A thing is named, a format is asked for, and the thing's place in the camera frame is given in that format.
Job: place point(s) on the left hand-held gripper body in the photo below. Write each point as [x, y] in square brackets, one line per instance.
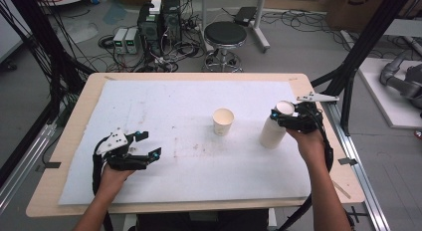
[119, 154]

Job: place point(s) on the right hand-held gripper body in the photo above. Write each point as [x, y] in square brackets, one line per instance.
[300, 121]

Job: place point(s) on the stack of white paper cups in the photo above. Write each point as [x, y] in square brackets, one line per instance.
[272, 133]

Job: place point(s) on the single white paper cup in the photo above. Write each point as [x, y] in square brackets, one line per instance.
[223, 121]

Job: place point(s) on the person's right hand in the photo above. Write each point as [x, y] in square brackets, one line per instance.
[308, 144]

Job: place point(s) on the person's left hand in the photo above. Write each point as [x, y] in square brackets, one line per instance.
[114, 179]

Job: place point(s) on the white felt mat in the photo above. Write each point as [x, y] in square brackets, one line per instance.
[185, 171]

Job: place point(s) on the white board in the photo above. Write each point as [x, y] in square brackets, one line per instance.
[381, 101]

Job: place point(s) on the grey power supply unit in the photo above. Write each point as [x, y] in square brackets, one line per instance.
[132, 41]
[119, 41]

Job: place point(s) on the black round stool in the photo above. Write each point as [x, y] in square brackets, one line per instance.
[225, 33]

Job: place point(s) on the flat black device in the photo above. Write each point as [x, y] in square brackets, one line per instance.
[245, 16]

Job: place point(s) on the black computer tower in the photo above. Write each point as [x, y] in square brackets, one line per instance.
[149, 30]
[171, 20]

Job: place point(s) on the printed cardboard box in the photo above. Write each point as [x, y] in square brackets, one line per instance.
[355, 8]

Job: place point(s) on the small white box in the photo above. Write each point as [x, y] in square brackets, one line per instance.
[155, 7]

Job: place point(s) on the aluminium rail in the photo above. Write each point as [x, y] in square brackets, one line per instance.
[20, 171]
[365, 178]

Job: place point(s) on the black metal frame post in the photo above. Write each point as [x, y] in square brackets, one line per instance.
[365, 42]

